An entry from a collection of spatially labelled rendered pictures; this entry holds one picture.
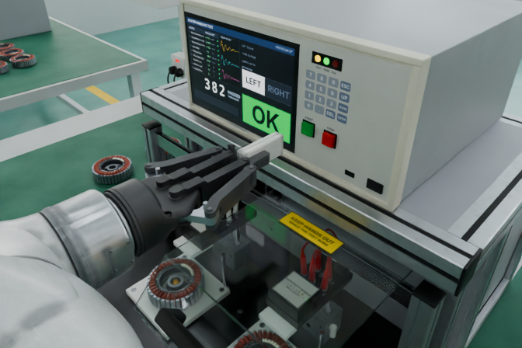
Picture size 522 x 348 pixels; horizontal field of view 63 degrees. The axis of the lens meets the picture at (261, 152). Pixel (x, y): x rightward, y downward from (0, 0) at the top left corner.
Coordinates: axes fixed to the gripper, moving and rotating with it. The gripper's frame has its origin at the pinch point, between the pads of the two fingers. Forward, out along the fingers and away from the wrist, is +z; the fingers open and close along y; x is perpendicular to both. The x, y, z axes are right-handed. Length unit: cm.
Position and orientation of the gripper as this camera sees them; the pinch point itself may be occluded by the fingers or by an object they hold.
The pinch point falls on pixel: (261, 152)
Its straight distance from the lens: 55.1
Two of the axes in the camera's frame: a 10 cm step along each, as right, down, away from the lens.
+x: 0.0, -8.5, -5.2
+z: 7.1, -3.7, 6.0
